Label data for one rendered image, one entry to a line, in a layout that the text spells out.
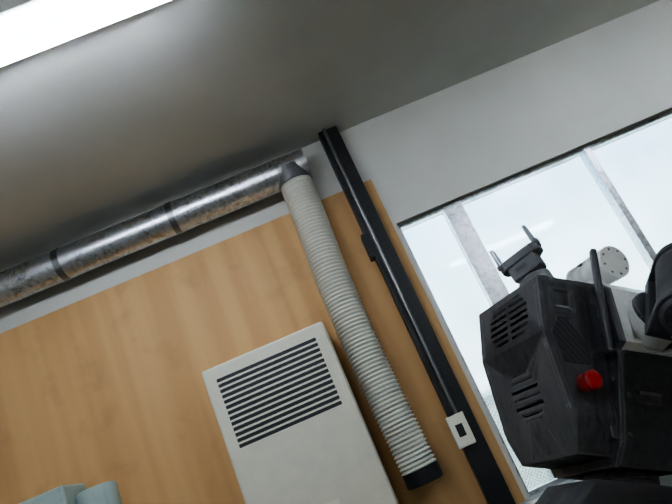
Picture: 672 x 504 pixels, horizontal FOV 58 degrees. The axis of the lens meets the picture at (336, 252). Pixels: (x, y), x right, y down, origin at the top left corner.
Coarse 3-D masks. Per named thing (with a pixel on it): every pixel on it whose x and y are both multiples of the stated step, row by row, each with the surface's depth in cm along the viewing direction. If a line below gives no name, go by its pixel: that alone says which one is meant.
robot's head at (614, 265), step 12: (600, 252) 116; (612, 252) 117; (588, 264) 118; (600, 264) 115; (612, 264) 115; (624, 264) 116; (576, 276) 122; (588, 276) 118; (612, 276) 114; (624, 276) 115
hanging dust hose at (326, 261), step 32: (288, 192) 276; (320, 224) 269; (320, 256) 265; (320, 288) 265; (352, 288) 261; (352, 320) 253; (352, 352) 251; (384, 384) 244; (384, 416) 243; (416, 448) 236; (416, 480) 233
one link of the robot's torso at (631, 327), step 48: (528, 288) 105; (576, 288) 105; (624, 288) 106; (480, 336) 118; (528, 336) 103; (576, 336) 100; (624, 336) 98; (528, 384) 103; (576, 384) 96; (624, 384) 97; (528, 432) 104; (576, 432) 93; (624, 432) 94
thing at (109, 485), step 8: (112, 480) 219; (56, 488) 211; (64, 488) 212; (72, 488) 217; (80, 488) 222; (88, 488) 212; (96, 488) 212; (104, 488) 213; (112, 488) 216; (40, 496) 210; (48, 496) 210; (56, 496) 210; (64, 496) 210; (72, 496) 215; (80, 496) 212; (88, 496) 211; (96, 496) 211; (104, 496) 212; (112, 496) 214
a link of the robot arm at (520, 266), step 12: (516, 252) 159; (528, 252) 157; (540, 252) 159; (504, 264) 161; (516, 264) 159; (528, 264) 157; (540, 264) 155; (516, 276) 158; (528, 276) 154; (552, 276) 153
